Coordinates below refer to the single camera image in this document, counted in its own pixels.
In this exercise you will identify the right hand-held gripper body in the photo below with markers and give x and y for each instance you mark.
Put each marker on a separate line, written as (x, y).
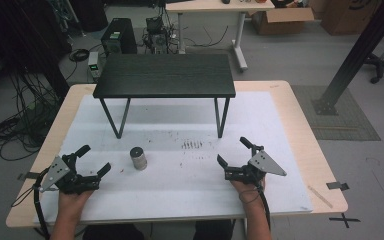
(254, 168)

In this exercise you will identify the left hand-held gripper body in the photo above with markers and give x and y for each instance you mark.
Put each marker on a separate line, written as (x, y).
(67, 176)

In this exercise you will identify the grey metal cylinder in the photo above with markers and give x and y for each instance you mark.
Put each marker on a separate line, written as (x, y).
(138, 158)

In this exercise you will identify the person's left hand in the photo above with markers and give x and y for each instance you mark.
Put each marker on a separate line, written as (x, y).
(73, 200)

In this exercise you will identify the person's right hand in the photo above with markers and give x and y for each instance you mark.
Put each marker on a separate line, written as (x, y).
(246, 192)

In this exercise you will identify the white mat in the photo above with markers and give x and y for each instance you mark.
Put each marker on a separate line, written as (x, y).
(180, 173)

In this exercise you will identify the person's dark trousers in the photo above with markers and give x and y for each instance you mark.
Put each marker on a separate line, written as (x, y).
(160, 230)

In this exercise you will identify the grey power supply unit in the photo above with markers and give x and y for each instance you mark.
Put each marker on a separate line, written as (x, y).
(94, 64)

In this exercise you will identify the grey floor mat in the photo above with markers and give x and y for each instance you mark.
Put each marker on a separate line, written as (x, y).
(336, 113)

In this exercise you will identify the black shelf stand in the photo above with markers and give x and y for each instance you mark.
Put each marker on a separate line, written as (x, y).
(165, 75)

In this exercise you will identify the black computer tower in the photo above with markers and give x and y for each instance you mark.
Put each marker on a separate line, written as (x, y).
(119, 36)

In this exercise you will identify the open cardboard box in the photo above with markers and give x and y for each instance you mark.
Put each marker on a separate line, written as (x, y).
(280, 20)

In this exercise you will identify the light wooden desk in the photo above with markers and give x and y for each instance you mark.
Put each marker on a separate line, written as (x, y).
(220, 6)

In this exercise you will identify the large cardboard box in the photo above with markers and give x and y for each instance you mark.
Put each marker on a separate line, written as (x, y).
(348, 15)

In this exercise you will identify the black metal post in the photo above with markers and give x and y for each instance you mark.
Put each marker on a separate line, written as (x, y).
(356, 56)

